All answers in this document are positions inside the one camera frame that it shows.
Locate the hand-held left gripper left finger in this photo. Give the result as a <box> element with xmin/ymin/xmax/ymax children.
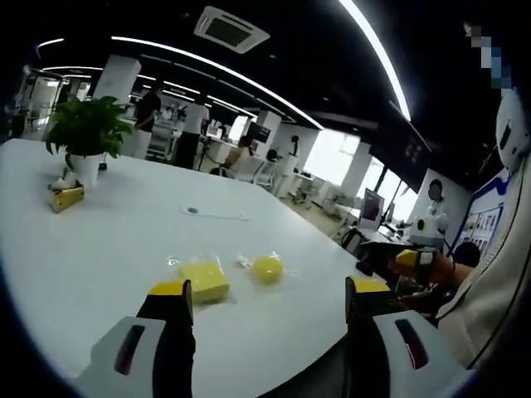
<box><xmin>76</xmin><ymin>279</ymin><xmax>197</xmax><ymax>398</ymax></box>

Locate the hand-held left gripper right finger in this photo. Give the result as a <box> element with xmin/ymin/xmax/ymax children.
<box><xmin>343</xmin><ymin>276</ymin><xmax>476</xmax><ymax>398</ymax></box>

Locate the yellow square silicone block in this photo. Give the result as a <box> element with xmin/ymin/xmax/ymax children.
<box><xmin>178</xmin><ymin>255</ymin><xmax>231</xmax><ymax>306</ymax></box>

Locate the yellow round silicone block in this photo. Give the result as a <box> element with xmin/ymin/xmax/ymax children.
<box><xmin>251</xmin><ymin>255</ymin><xmax>285</xmax><ymax>285</ymax></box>

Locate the computer monitor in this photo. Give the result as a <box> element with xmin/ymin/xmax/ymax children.
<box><xmin>358</xmin><ymin>188</ymin><xmax>386</xmax><ymax>232</ymax></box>

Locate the person's beige clothing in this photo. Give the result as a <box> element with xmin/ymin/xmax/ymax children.
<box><xmin>435</xmin><ymin>155</ymin><xmax>531</xmax><ymax>370</ymax></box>

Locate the white worn device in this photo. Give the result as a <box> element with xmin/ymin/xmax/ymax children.
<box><xmin>494</xmin><ymin>88</ymin><xmax>531</xmax><ymax>173</ymax></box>

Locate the white office chair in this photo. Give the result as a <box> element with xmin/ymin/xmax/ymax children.
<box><xmin>251</xmin><ymin>159</ymin><xmax>283</xmax><ymax>194</ymax></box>

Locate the long ceiling light strip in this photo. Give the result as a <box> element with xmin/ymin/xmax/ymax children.
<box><xmin>110</xmin><ymin>35</ymin><xmax>324</xmax><ymax>130</ymax></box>
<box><xmin>339</xmin><ymin>0</ymin><xmax>412</xmax><ymax>122</ymax></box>

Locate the yellow tissue box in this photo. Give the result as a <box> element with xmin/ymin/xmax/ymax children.
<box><xmin>46</xmin><ymin>182</ymin><xmax>85</xmax><ymax>214</ymax></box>

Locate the white plant pot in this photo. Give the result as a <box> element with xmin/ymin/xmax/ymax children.
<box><xmin>66</xmin><ymin>152</ymin><xmax>105</xmax><ymax>187</ymax></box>

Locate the green potted plant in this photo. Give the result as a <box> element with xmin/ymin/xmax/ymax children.
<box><xmin>44</xmin><ymin>95</ymin><xmax>134</xmax><ymax>159</ymax></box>

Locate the ceiling air conditioner vent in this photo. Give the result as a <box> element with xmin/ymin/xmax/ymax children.
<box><xmin>193</xmin><ymin>6</ymin><xmax>271</xmax><ymax>55</ymax></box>

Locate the blue wall poster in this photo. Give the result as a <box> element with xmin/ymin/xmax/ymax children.
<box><xmin>454</xmin><ymin>167</ymin><xmax>518</xmax><ymax>266</ymax></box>

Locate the white cable with round puck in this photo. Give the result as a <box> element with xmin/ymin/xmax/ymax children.
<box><xmin>182</xmin><ymin>205</ymin><xmax>251</xmax><ymax>221</ymax></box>

